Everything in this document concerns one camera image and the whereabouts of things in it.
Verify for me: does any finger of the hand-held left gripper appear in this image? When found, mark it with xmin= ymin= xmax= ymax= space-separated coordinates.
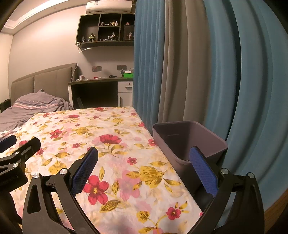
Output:
xmin=0 ymin=134 xmax=17 ymax=153
xmin=0 ymin=137 xmax=41 ymax=174

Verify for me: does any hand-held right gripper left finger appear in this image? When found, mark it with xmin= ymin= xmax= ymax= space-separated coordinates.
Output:
xmin=22 ymin=146 xmax=100 ymax=234

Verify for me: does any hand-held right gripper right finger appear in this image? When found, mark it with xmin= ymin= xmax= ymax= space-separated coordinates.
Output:
xmin=187 ymin=146 xmax=265 ymax=234

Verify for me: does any grey plastic bin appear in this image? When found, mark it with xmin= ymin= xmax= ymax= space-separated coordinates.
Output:
xmin=152 ymin=121 xmax=228 ymax=212

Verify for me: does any dark nightstand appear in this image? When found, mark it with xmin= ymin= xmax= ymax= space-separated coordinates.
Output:
xmin=0 ymin=99 xmax=12 ymax=113

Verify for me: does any grey striped blanket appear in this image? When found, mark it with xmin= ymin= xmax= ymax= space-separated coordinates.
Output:
xmin=0 ymin=89 xmax=73 ymax=138

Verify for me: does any floral tablecloth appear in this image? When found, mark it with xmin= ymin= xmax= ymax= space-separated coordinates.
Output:
xmin=0 ymin=106 xmax=204 ymax=234

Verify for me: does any grey padded bed headboard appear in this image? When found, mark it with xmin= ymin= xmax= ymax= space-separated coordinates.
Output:
xmin=11 ymin=63 xmax=78 ymax=106

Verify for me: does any dark desk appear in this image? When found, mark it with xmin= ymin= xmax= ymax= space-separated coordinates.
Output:
xmin=68 ymin=77 xmax=134 ymax=110

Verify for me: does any white drawer cabinet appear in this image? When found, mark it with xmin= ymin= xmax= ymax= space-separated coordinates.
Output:
xmin=117 ymin=81 xmax=133 ymax=107

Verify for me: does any blue curtain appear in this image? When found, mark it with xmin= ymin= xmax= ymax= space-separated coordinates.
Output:
xmin=202 ymin=0 xmax=288 ymax=216
xmin=132 ymin=0 xmax=171 ymax=126

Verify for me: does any grey curtain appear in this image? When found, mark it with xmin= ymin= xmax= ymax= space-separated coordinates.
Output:
xmin=156 ymin=0 xmax=228 ymax=135

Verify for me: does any group of shelf figurines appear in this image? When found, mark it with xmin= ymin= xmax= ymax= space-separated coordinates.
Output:
xmin=81 ymin=21 xmax=133 ymax=42

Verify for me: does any white air conditioner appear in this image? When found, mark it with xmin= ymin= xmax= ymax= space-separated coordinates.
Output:
xmin=85 ymin=0 xmax=133 ymax=13

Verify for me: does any dark wall shelf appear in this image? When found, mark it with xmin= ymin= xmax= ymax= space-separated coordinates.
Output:
xmin=75 ymin=13 xmax=135 ymax=48

